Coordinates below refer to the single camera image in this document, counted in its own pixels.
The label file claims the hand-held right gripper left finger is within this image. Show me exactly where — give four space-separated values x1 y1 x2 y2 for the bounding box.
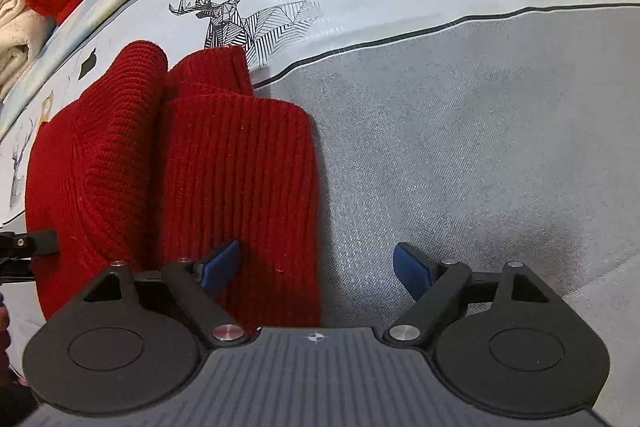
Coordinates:
80 239 247 349

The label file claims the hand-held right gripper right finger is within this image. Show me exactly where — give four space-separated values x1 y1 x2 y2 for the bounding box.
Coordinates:
382 242 554 349

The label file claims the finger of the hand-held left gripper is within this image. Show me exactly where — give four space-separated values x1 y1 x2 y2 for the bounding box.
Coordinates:
0 258 37 284
0 229 60 259

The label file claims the red knit sweater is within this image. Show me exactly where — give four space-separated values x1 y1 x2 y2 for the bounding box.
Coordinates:
25 39 322 329

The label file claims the printed bed sheet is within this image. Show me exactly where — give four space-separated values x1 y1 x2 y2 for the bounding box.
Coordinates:
0 0 640 348

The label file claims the cream folded blanket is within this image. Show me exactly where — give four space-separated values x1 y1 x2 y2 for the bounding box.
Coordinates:
0 0 57 100

